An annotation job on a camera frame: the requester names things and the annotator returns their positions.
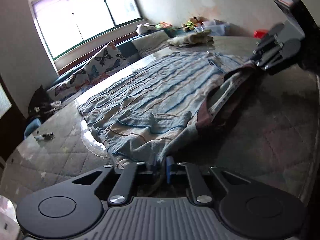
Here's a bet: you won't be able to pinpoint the grey pillow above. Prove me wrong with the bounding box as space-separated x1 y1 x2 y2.
131 30 171 58

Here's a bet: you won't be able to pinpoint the large butterfly print pillow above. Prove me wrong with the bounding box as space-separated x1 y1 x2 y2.
84 42 131 86

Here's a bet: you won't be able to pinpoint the folded yellow cloth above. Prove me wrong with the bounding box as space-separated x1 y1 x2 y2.
167 31 214 47

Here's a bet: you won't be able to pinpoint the small dark table item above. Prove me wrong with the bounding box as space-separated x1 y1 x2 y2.
35 132 54 141

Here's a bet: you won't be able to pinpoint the green framed window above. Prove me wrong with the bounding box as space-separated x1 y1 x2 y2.
26 0 146 61

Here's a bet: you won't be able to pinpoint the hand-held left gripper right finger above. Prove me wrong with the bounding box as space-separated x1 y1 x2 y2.
165 155 252 207

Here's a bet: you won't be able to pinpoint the translucent storage box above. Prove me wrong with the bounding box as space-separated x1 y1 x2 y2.
202 19 232 36

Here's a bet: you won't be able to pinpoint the teal sofa bench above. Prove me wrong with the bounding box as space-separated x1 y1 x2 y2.
46 27 184 98

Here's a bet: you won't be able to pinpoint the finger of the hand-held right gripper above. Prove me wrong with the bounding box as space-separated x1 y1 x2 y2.
249 45 291 76
252 24 286 56

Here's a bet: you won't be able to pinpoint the dark wooden door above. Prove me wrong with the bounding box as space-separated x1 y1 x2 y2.
0 74 28 160

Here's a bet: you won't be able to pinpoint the white plush toy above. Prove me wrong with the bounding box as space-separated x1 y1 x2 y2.
136 23 156 34

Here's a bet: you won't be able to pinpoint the pile of plush toys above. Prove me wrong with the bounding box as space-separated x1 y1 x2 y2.
155 16 208 32

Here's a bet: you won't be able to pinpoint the black bag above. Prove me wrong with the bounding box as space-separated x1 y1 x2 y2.
27 85 54 117

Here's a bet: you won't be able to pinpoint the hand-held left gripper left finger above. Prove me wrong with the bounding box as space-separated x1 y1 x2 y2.
71 156 159 207

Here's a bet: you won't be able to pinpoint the blue striped pants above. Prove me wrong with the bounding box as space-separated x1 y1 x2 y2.
77 51 258 170

